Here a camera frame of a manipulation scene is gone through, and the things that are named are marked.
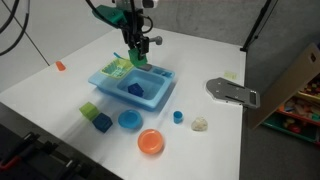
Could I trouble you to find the black camera stand pole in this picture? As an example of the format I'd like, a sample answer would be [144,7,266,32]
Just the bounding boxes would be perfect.
[240,0,279,52]

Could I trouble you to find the grey toy faucet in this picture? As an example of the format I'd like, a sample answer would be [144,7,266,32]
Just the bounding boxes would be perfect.
[140,36,163,71]

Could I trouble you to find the small blue cup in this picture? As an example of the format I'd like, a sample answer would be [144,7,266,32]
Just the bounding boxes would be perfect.
[173,111,183,124]

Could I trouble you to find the small yellow sticky note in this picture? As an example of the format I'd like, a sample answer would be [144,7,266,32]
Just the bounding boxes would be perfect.
[224,71,237,80]

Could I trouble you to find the orange toy cup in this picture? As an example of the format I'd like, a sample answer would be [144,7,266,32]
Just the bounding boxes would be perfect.
[55,61,66,71]

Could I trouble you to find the blue block in sink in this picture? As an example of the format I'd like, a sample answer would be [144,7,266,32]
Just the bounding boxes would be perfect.
[128,83,144,97]

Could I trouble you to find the wooden toy storage shelf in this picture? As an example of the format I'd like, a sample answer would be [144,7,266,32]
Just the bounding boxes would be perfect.
[248,43,320,146]

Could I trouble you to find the white crumpled object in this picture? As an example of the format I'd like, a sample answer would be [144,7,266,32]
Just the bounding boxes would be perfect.
[191,117,208,132]

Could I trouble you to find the light green toy block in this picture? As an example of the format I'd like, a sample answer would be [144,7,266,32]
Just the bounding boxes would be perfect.
[79,102,100,121]

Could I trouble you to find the light blue toy sink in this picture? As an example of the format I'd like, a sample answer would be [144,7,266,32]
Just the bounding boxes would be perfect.
[88,59,175,111]

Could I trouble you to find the blue toy plate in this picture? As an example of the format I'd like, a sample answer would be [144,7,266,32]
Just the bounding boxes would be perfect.
[118,110,142,129]

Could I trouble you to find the orange toy plate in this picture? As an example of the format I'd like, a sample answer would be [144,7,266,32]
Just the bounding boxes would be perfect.
[138,129,164,154]

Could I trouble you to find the black hanging cables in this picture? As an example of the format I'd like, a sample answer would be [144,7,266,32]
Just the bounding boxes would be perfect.
[0,0,32,57]

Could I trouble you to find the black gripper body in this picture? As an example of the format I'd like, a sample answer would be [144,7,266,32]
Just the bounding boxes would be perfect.
[122,9,149,45]

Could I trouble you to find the yellow-green dish rack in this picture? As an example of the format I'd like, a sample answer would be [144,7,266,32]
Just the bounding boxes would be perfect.
[101,58,133,79]

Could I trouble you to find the dark blue toy block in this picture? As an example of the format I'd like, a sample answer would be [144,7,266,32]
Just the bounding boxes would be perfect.
[92,113,113,133]

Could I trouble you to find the grey metal mounting plate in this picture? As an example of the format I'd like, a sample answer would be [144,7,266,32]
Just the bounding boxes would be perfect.
[205,77,260,109]

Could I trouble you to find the black clamp equipment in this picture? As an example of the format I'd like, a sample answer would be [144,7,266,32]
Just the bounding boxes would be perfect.
[0,116,122,180]

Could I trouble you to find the robot arm with green link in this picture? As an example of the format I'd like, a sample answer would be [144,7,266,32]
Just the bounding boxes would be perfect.
[85,0,159,28]

